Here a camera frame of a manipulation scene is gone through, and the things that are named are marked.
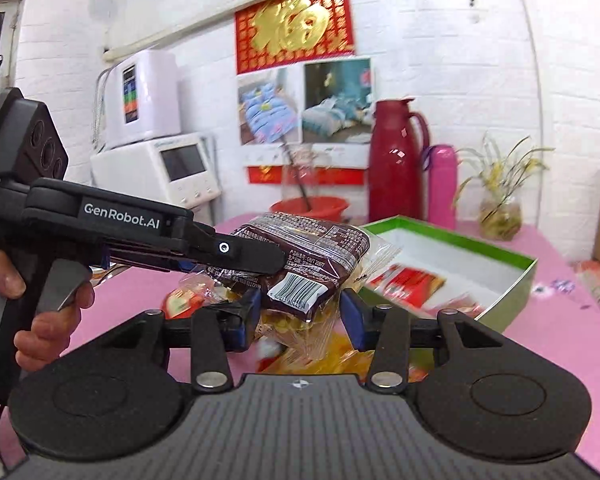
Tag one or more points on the white wall pipe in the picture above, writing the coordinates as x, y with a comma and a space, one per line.
205, 22

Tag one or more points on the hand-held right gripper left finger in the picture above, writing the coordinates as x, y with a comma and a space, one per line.
246, 321

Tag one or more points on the red gold wall calendar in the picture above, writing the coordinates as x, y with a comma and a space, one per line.
290, 25

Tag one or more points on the person's left hand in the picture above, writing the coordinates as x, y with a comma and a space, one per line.
55, 335

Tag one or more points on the white machine with screen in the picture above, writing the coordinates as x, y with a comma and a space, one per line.
145, 170

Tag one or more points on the window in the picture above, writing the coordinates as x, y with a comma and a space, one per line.
0, 45

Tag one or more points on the glass vase with green plant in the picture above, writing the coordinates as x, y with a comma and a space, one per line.
500, 217

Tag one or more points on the dark red thermos jug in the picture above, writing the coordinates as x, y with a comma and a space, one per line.
395, 170

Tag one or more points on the green white cardboard box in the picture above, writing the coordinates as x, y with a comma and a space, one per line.
480, 270

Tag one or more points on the teal bedding poster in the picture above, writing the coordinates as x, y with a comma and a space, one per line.
335, 100

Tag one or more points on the blue bedding poster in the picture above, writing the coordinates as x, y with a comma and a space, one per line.
267, 110

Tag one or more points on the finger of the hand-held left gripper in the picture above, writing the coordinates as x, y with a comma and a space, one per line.
245, 257

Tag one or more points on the clear yellow snack packet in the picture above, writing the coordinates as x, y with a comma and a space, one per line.
305, 342

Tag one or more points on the dark stick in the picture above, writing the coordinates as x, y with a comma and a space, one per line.
300, 185

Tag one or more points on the red paper strip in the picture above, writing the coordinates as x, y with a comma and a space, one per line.
350, 176

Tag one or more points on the red yellow snack packet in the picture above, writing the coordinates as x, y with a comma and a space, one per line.
187, 302

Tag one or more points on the pink tablecloth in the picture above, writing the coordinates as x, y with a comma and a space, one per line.
555, 350

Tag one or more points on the red plastic basin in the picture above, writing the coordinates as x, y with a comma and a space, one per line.
325, 207

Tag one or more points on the brown snack packet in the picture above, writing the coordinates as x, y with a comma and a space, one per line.
325, 250

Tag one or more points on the pink bottle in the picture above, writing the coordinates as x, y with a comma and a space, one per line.
442, 185

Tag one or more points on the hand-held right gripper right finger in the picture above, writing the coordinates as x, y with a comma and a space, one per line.
352, 321

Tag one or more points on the white wall appliance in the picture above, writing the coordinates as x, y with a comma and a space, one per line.
145, 100

